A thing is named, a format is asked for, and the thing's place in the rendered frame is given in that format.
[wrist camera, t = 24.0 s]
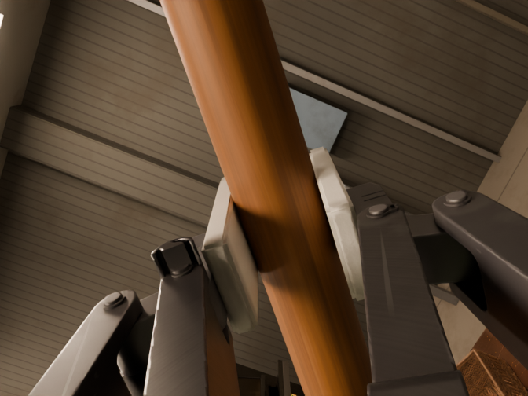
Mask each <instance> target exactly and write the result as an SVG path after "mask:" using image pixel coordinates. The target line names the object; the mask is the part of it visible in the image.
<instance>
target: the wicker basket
mask: <svg viewBox="0 0 528 396"><path fill-rule="evenodd" d="M475 355H476V356H475ZM473 356H474V357H473ZM473 360H474V361H473ZM470 361H471V362H470ZM466 362H467V363H466ZM470 363H471V364H470ZM476 363H477V364H476ZM469 364H470V365H469ZM472 364H473V365H472ZM466 365H467V366H466ZM462 366H463V367H462ZM468 366H469V367H468ZM456 367H457V370H460V371H461V372H462V375H463V378H464V379H465V383H466V386H467V390H468V393H469V395H470V396H498V395H499V396H528V391H527V389H526V388H525V387H524V386H523V384H522V382H520V380H519V378H518V377H517V375H516V374H515V373H514V372H513V370H512V369H511V367H510V366H509V364H508V363H507V362H506V361H505V360H503V359H500V358H498V357H494V356H493V355H490V354H487V353H484V352H482V351H480V350H476V349H473V350H472V351H470V353H469V354H468V355H467V356H464V357H463V359H462V360H461V361H460V362H459V363H458V364H456ZM472 367H473V368H472ZM479 367H480V368H479ZM462 369H463V370H462ZM469 369H470V370H469ZM480 369H481V370H480ZM484 371H485V372H484ZM479 372H480V373H479ZM465 373H466V374H465ZM474 373H475V374H476V373H477V374H476V375H475V374H474ZM483 373H484V374H483ZM470 374H471V375H470ZM480 374H481V375H480ZM477 376H478V377H477ZM472 377H473V378H472ZM479 377H480V378H479ZM466 378H467V379H466ZM476 378H477V379H476ZM483 378H484V379H483ZM473 380H474V381H473ZM484 380H485V381H484ZM468 381H469V382H468ZM475 381H476V382H475ZM472 382H473V383H472ZM476 383H477V384H476ZM485 383H486V384H485ZM469 384H470V385H469ZM480 384H481V385H480ZM476 385H477V386H476ZM484 385H485V386H484ZM476 388H477V389H476ZM492 388H493V389H492ZM472 389H473V390H472ZM480 389H481V390H480ZM473 391H474V392H473ZM479 391H480V392H479ZM487 392H488V393H487ZM476 393H477V394H476ZM474 394H475V395H474Z"/></svg>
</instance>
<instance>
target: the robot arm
mask: <svg viewBox="0 0 528 396"><path fill-rule="evenodd" d="M310 151H311V153H310V154H309V155H310V159H311V162H312V165H313V169H314V173H315V177H316V179H317V184H318V187H319V190H320V193H321V198H322V200H323V203H324V208H325V210H326V214H327V216H328V221H329V224H330V226H331V230H332V234H333V237H334V240H335V245H336V247H337V250H338V253H339V257H340V260H341V263H342V266H343V271H344V273H345V276H346V281H347V283H348V286H349V289H350V293H351V296H352V299H355V298H356V299H357V301H359V300H362V299H364V300H365V312H366V321H367V329H368V345H369V353H370V362H371V370H372V383H368V385H367V395H368V396H470V395H469V393H468V389H467V386H466V383H465V381H464V378H463V375H462V373H461V371H460V370H457V366H456V363H455V361H454V358H453V354H452V351H451V349H450V346H449V342H448V340H447V338H446V334H445V331H444V328H443V326H442V322H441V319H440V317H439V314H438V310H437V307H436V305H435V301H434V298H433V295H432V293H431V289H430V286H429V284H448V283H449V286H450V288H451V290H452V292H453V294H454V295H455V296H456V297H457V298H458V299H459V300H460V301H461V302H462V303H463V304H464V305H465V306H466V307H467V308H468V309H469V310H470V311H471V312H472V313H473V314H474V315H475V316H476V317H477V318H478V319H479V320H480V321H481V322H482V323H483V324H484V325H485V326H486V327H487V328H488V330H489V331H490V332H491V333H492V334H493V335H494V336H495V337H496V338H497V339H498V340H499V341H500V342H501V343H502V344H503V345H504V346H505V347H506V348H507V349H508V351H509V352H510V353H511V354H512V355H513V356H514V357H515V358H516V359H517V360H518V361H519V362H520V363H521V364H522V365H523V366H524V367H525V368H526V370H527V371H528V218H526V217H524V216H522V215H520V214H518V213H517V212H515V211H513V210H511V209H509V208H508V207H505V206H504V205H502V204H500V203H498V202H497V201H495V200H493V199H491V198H489V197H488V196H485V195H484V194H482V193H480V192H476V191H466V190H460V191H458V190H457V191H452V192H451V193H447V194H445V195H443V196H440V197H439V198H437V199H436V200H435V201H434V202H433V204H432V209H433V212H434V213H430V214H405V212H404V209H403V207H402V206H401V205H400V204H397V203H392V202H391V201H390V199H389V198H388V196H387V195H386V193H385V192H384V191H383V189H382V188H381V187H380V185H377V184H375V183H371V182H369V183H366V184H364V185H359V186H355V187H353V188H350V189H345V187H344V184H343V182H342V180H341V178H340V176H339V174H338V172H337V170H336V167H335V165H334V163H333V162H332V159H331V157H330V155H329V153H328V150H327V149H326V148H325V149H324V148H323V147H320V148H316V149H313V150H310ZM151 257H152V260H153V262H154V264H155V266H156V269H157V271H158V273H159V276H160V278H161V281H160V287H159V291H158V292H156V293H154V294H153V295H150V296H148V297H146V298H144V299H141V300H140V299H139V298H138V295H137V293H136V291H135V290H130V289H129V290H123V291H119V292H117V291H116V292H114V293H112V294H111V295H108V296H106V297H105V298H104V299H103V300H102V301H100V302H99V303H98V304H97V305H96V306H95V307H94V308H93V310H92V311H91V312H90V314H89V315H88V317H87V318H86V320H85V321H84V322H83V323H82V324H81V326H80V327H79V329H78V330H77V331H76V333H75V334H74V335H73V336H72V338H71V339H70V340H69V342H68V343H67V345H66V346H65V347H64V349H63V350H62V351H61V352H60V354H59V355H58V356H57V358H56V359H55V361H54V362H53V364H52V365H51V366H50V367H49V368H48V370H47V371H46V373H45V374H44V375H43V377H42V378H41V379H40V380H39V382H38V383H37V384H36V386H35V387H34V389H33V390H32V391H31V393H30V394H29V395H28V396H240V388H239V383H238V377H237V366H236V359H235V354H234V348H233V337H232V334H231V332H230V330H229V326H228V325H227V316H228V318H229V322H230V324H231V326H232V328H233V331H234V332H237V333H238V334H240V333H243V332H248V331H251V330H255V326H256V325H258V274H259V268H258V267H257V264H256V261H255V258H254V255H253V253H252V250H251V247H250V244H249V243H248V239H247V236H246V234H245V232H244V228H243V226H242V223H241V220H240V217H239V215H238V212H237V209H236V206H235V204H234V202H233V198H232V196H231V193H230V191H229V187H228V185H227V182H226V179H225V178H222V180H221V181H220V184H219V187H218V192H217V196H216V198H215V202H214V206H213V210H212V213H211V218H210V221H209V224H208V227H207V232H206V233H203V234H200V235H197V236H194V237H193V238H192V237H190V236H183V237H179V238H176V239H173V240H169V241H167V242H166V243H164V244H161V245H160V246H159V247H157V248H156V249H155V250H154V251H153V252H152V254H151ZM118 366H119V368H118ZM119 369H120V371H121V372H119Z"/></svg>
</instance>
